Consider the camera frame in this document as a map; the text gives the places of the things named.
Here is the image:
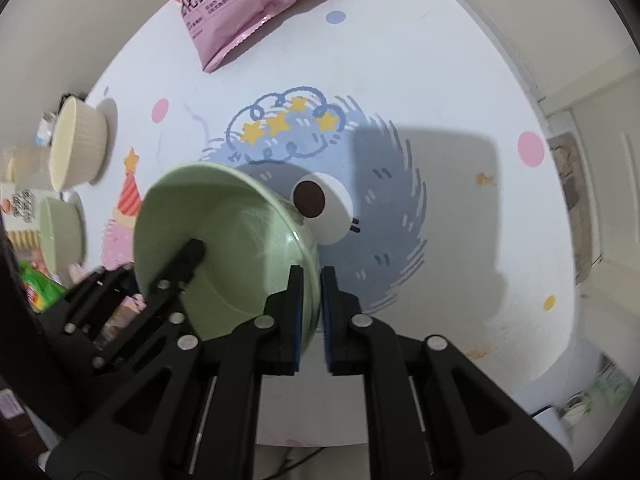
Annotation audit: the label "green chips bag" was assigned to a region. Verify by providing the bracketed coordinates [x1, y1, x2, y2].
[17, 260, 68, 313]

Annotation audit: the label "small green ribbed bowl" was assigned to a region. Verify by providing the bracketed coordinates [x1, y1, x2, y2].
[39, 195, 87, 281]

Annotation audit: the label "cartoon printed tablecloth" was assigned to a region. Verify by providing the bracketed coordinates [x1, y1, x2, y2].
[75, 0, 576, 450]

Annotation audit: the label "biscuit packet with white label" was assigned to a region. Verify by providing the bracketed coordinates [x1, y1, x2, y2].
[0, 147, 51, 261]

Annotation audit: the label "white round object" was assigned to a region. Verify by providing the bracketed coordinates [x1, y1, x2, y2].
[560, 392, 593, 423]

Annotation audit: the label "clear plastic container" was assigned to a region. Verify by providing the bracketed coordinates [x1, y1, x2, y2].
[35, 110, 58, 148]

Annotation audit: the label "pink snack bag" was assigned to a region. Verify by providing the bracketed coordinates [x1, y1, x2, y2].
[142, 0, 346, 73]

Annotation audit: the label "white panel door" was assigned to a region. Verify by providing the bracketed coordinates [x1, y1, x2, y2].
[542, 35, 640, 291]

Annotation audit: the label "large green ribbed bowl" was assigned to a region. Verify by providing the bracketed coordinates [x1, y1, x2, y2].
[132, 161, 321, 356]

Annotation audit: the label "person's white trousers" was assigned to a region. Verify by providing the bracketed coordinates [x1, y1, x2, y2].
[256, 446, 370, 480]

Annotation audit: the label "cartoon animal floor mat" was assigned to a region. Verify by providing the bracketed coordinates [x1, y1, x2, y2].
[547, 132, 603, 286]

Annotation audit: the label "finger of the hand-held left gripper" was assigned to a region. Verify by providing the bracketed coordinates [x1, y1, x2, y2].
[92, 239, 207, 373]
[62, 264, 141, 343]

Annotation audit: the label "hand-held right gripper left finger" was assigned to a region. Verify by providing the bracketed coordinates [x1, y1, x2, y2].
[45, 264, 305, 480]

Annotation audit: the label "cream ribbed bowl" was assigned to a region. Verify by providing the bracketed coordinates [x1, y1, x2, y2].
[47, 95, 111, 192]

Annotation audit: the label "green white packet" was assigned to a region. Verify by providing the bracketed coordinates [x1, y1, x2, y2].
[592, 355, 632, 403]

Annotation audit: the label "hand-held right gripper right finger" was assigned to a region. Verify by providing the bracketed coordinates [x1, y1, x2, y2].
[320, 266, 573, 480]

